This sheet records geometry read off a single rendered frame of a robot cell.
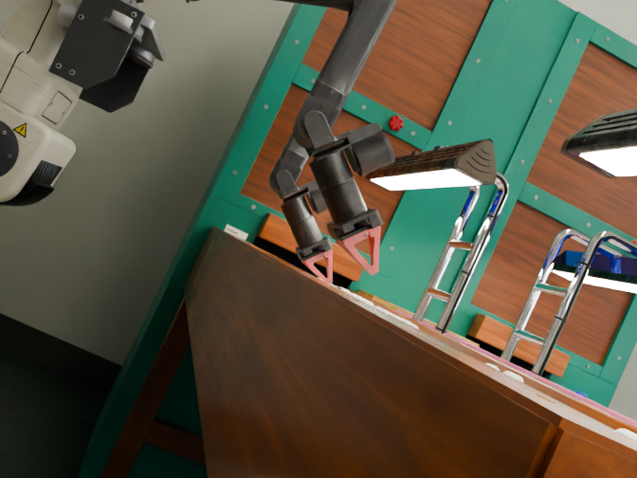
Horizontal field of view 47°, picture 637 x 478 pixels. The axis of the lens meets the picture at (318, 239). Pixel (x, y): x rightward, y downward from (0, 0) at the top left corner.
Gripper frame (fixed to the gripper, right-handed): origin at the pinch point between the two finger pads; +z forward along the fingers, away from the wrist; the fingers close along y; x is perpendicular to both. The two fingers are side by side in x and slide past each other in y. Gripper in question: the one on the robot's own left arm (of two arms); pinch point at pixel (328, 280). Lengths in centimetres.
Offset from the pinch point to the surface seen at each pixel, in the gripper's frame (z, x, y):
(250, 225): -16.1, 7.4, 40.5
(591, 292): 46, -78, 43
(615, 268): 26, -62, -5
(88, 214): -41, 55, 134
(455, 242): 4.2, -29.5, -3.1
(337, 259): 1.8, -9.8, 34.9
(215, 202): -25.7, 13.4, 40.3
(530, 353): 51, -50, 36
